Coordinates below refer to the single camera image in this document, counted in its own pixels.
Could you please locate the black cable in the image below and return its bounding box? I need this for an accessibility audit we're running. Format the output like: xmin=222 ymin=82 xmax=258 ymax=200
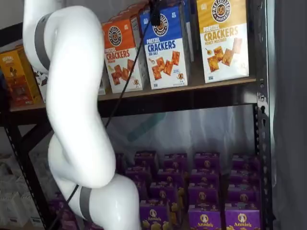
xmin=51 ymin=0 xmax=164 ymax=230

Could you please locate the yellow white pretzel crackers box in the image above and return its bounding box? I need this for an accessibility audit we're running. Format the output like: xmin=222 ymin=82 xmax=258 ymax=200
xmin=196 ymin=0 xmax=250 ymax=84

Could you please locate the orange brown snack box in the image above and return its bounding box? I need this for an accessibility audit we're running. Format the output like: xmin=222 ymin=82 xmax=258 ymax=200
xmin=0 ymin=46 xmax=43 ymax=108

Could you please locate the translucent plastic sheet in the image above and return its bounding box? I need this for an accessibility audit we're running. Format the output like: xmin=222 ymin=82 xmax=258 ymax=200
xmin=28 ymin=104 xmax=259 ymax=178

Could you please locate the white carton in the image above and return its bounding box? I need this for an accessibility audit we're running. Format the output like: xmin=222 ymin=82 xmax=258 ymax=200
xmin=0 ymin=191 xmax=23 ymax=228
xmin=0 ymin=174 xmax=27 ymax=195
xmin=20 ymin=191 xmax=42 ymax=226

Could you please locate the orange white pretzel crackers box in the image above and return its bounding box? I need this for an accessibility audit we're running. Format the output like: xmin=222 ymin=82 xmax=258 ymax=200
xmin=109 ymin=2 xmax=151 ymax=24
xmin=101 ymin=13 xmax=149 ymax=94

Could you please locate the blue white pretzel crackers box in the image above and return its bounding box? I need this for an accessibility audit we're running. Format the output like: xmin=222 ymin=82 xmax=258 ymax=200
xmin=139 ymin=1 xmax=192 ymax=90
xmin=181 ymin=0 xmax=196 ymax=63

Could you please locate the wooden shelf board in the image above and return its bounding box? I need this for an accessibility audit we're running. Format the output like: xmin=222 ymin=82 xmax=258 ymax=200
xmin=9 ymin=77 xmax=257 ymax=113

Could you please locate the purple Annie's snack box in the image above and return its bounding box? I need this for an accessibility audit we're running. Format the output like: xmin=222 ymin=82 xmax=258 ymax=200
xmin=190 ymin=169 xmax=220 ymax=186
xmin=157 ymin=168 xmax=186 ymax=185
xmin=139 ymin=201 xmax=170 ymax=230
xmin=231 ymin=154 xmax=261 ymax=172
xmin=193 ymin=151 xmax=220 ymax=171
xmin=188 ymin=184 xmax=220 ymax=209
xmin=164 ymin=153 xmax=188 ymax=171
xmin=135 ymin=180 xmax=149 ymax=202
xmin=227 ymin=184 xmax=261 ymax=209
xmin=125 ymin=166 xmax=152 ymax=183
xmin=224 ymin=207 xmax=261 ymax=230
xmin=133 ymin=150 xmax=158 ymax=168
xmin=48 ymin=191 xmax=82 ymax=230
xmin=114 ymin=153 xmax=126 ymax=174
xmin=149 ymin=182 xmax=177 ymax=204
xmin=188 ymin=207 xmax=223 ymax=230
xmin=229 ymin=169 xmax=261 ymax=187

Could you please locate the black metal shelving rack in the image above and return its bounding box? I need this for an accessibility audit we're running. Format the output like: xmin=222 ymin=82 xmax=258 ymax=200
xmin=0 ymin=0 xmax=276 ymax=230

